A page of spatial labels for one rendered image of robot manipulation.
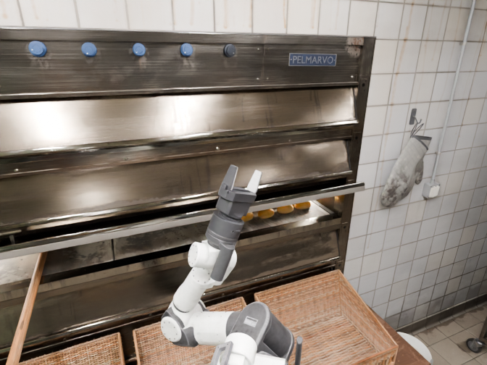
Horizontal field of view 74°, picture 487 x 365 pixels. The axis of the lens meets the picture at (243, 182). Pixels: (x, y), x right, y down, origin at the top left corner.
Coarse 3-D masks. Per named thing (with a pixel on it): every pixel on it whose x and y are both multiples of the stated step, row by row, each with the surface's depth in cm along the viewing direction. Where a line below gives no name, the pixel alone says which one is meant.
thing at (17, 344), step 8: (40, 256) 139; (40, 264) 134; (40, 272) 130; (32, 280) 125; (32, 288) 120; (32, 296) 117; (24, 304) 113; (32, 304) 114; (24, 312) 109; (24, 320) 106; (24, 328) 103; (16, 336) 100; (24, 336) 101; (16, 344) 97; (16, 352) 95; (8, 360) 92; (16, 360) 93
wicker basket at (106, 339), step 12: (108, 336) 144; (72, 348) 138; (84, 348) 140; (96, 348) 142; (120, 348) 140; (36, 360) 133; (48, 360) 135; (60, 360) 137; (72, 360) 139; (84, 360) 140; (96, 360) 142; (108, 360) 145; (120, 360) 136
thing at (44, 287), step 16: (288, 224) 172; (304, 224) 172; (320, 224) 175; (336, 224) 180; (240, 240) 158; (256, 240) 162; (144, 256) 144; (160, 256) 144; (176, 256) 147; (64, 272) 134; (80, 272) 134; (96, 272) 134; (112, 272) 137; (0, 288) 125; (16, 288) 125; (48, 288) 129
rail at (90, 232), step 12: (312, 192) 147; (324, 192) 149; (252, 204) 136; (168, 216) 124; (180, 216) 125; (192, 216) 127; (108, 228) 116; (120, 228) 117; (36, 240) 108; (48, 240) 109; (60, 240) 110; (0, 252) 104
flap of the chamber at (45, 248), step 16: (272, 192) 161; (288, 192) 158; (336, 192) 152; (352, 192) 156; (192, 208) 142; (208, 208) 140; (256, 208) 137; (96, 224) 129; (112, 224) 127; (160, 224) 122; (176, 224) 125; (0, 240) 118; (16, 240) 116; (80, 240) 113; (96, 240) 115; (0, 256) 104; (16, 256) 106
